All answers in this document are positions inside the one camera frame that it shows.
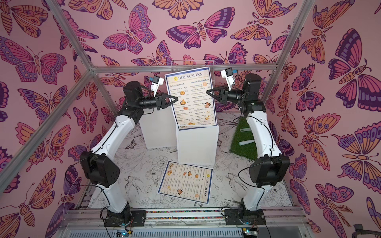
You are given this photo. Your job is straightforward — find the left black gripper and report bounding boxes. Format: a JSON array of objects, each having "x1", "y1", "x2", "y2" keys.
[{"x1": 137, "y1": 95, "x2": 178, "y2": 115}]

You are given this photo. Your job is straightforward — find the dim sum menu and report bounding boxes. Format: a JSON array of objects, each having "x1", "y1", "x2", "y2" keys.
[
  {"x1": 165, "y1": 67, "x2": 217, "y2": 131},
  {"x1": 158, "y1": 161, "x2": 214, "y2": 204}
]

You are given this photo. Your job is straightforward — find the white narrow rack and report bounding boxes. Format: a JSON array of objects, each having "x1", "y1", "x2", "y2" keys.
[{"x1": 176, "y1": 126, "x2": 219, "y2": 166}]

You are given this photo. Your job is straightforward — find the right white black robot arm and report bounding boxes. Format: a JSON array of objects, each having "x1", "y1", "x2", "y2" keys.
[{"x1": 207, "y1": 69, "x2": 290, "y2": 225}]

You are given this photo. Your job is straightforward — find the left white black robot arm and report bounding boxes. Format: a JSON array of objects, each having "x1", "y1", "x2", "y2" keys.
[{"x1": 80, "y1": 81, "x2": 178, "y2": 227}]

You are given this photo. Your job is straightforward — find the left white rack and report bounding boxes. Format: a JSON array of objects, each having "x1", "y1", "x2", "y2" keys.
[{"x1": 139, "y1": 107, "x2": 177, "y2": 149}]

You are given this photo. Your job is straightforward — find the green artificial grass mat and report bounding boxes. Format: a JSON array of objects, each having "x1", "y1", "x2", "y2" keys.
[{"x1": 230, "y1": 118, "x2": 258, "y2": 161}]

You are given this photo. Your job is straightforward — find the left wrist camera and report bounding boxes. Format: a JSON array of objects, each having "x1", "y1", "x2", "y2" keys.
[{"x1": 149, "y1": 75, "x2": 164, "y2": 97}]

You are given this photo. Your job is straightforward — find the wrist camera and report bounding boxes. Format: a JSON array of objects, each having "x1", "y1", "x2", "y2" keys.
[
  {"x1": 220, "y1": 67, "x2": 237, "y2": 91},
  {"x1": 149, "y1": 75, "x2": 164, "y2": 97}
]

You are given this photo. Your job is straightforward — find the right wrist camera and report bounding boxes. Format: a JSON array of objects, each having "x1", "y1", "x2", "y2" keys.
[{"x1": 220, "y1": 67, "x2": 237, "y2": 91}]

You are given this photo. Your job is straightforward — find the white wire wall basket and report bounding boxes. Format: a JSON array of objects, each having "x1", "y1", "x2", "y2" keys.
[{"x1": 170, "y1": 59, "x2": 215, "y2": 86}]

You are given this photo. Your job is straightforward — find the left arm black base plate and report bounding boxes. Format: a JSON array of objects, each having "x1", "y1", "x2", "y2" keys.
[{"x1": 104, "y1": 210, "x2": 147, "y2": 227}]

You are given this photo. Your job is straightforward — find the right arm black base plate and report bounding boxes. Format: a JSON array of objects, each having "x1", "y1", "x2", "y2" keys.
[{"x1": 221, "y1": 208, "x2": 266, "y2": 226}]

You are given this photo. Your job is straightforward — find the aluminium front rail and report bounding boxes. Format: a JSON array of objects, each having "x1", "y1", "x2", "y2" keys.
[{"x1": 55, "y1": 207, "x2": 314, "y2": 238}]

